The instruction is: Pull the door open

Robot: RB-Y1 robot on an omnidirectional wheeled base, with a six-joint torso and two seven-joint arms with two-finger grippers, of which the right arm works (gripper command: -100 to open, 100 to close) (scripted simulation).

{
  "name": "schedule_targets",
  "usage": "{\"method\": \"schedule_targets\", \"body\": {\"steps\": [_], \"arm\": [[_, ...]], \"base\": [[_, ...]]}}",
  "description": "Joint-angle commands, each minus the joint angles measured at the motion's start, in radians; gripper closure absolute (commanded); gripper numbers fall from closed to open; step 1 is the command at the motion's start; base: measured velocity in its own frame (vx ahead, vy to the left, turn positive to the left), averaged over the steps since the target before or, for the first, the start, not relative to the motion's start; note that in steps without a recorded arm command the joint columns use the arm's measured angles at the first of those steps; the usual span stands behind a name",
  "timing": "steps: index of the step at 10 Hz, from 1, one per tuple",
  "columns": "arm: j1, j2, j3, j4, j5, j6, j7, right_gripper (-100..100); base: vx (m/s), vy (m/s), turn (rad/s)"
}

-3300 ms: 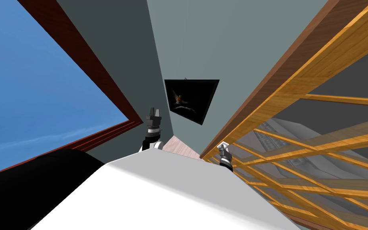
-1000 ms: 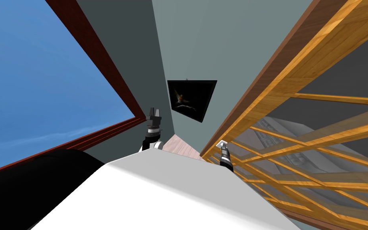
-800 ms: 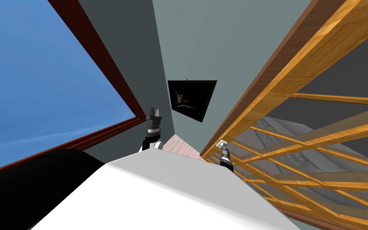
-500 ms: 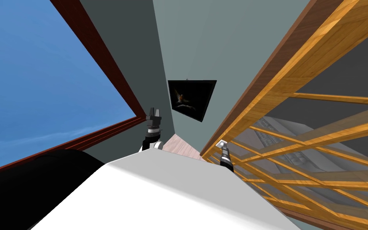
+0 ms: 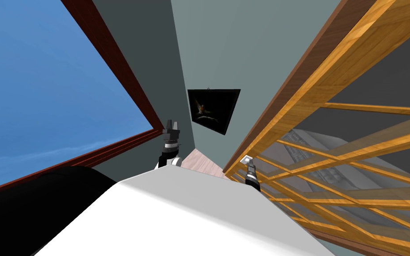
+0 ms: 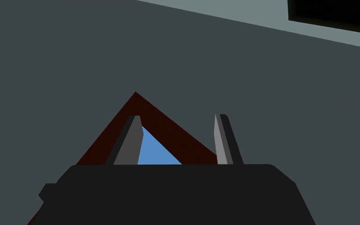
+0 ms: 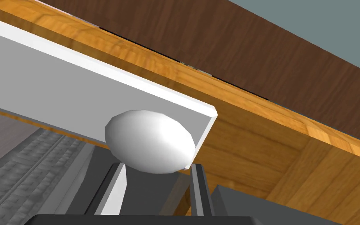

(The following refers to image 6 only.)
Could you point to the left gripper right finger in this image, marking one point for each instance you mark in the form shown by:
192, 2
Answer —
224, 143

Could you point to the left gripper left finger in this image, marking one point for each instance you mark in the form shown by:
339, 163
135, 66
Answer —
129, 145

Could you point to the black framed picture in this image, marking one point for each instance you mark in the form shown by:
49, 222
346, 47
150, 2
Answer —
333, 12

